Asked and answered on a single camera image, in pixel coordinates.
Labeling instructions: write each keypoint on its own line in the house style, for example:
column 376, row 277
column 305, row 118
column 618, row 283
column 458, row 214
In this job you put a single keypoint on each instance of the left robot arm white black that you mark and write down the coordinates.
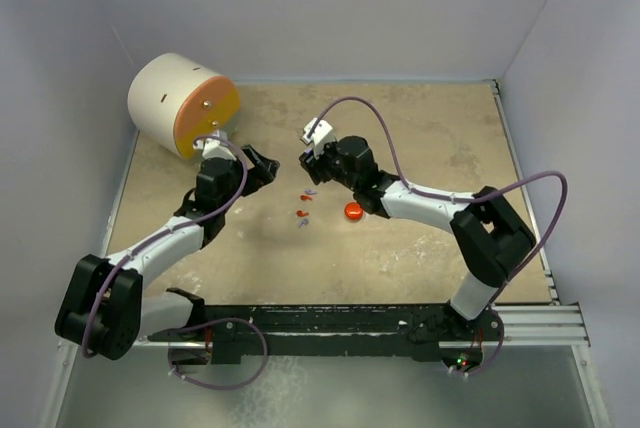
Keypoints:
column 103, row 310

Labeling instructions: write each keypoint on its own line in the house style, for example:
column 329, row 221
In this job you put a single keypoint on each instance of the round white drawer cabinet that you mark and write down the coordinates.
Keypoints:
column 174, row 99

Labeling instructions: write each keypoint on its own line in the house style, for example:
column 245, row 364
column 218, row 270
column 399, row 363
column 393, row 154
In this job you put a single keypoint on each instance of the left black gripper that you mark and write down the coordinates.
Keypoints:
column 257, row 176

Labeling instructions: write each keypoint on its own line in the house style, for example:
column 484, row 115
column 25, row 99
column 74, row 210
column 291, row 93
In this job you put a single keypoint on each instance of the orange earbud charging case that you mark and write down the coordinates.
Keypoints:
column 353, row 211

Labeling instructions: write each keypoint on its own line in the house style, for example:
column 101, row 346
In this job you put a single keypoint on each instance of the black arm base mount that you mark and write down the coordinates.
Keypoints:
column 431, row 332

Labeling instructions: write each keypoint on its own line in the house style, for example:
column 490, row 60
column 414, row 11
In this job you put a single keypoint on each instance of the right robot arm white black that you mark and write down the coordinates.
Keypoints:
column 492, row 238

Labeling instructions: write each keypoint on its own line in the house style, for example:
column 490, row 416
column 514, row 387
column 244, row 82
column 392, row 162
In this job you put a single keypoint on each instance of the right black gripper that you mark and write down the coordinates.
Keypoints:
column 314, row 165

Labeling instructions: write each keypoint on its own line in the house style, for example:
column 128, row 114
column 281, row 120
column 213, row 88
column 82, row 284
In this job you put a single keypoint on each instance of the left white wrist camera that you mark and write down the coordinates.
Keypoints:
column 214, row 145

